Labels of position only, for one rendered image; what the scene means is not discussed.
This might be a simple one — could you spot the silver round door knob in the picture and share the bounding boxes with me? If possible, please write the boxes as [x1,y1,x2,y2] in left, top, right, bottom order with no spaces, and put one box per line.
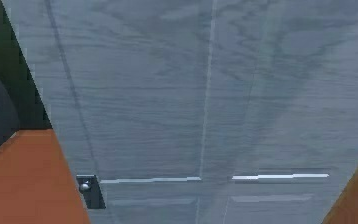
[75,174,107,210]

